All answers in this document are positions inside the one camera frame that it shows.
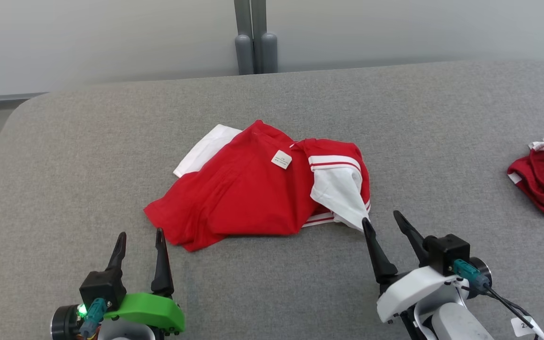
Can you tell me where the red and white striped shirt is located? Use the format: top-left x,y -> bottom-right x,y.
144,120 -> 372,252

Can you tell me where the white cable label tag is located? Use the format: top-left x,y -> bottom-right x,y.
510,315 -> 544,340

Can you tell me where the teal camera connector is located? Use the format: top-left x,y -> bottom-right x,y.
79,297 -> 108,337
452,259 -> 490,290

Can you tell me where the grey fabric sofa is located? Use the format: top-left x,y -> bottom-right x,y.
0,60 -> 544,340

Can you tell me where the teal right camera connector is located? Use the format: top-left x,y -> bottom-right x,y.
452,259 -> 490,290

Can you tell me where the grey wall rail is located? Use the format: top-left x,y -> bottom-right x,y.
0,92 -> 48,105

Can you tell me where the black right camera cable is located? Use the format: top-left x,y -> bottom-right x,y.
482,283 -> 539,338

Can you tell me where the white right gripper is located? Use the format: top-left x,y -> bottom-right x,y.
361,211 -> 461,324

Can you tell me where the grey vertical post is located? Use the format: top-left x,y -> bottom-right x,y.
252,0 -> 279,74
234,0 -> 255,75

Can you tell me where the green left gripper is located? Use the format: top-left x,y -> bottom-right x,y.
106,228 -> 186,334

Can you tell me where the teal left camera connector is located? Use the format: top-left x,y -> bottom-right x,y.
79,297 -> 108,337

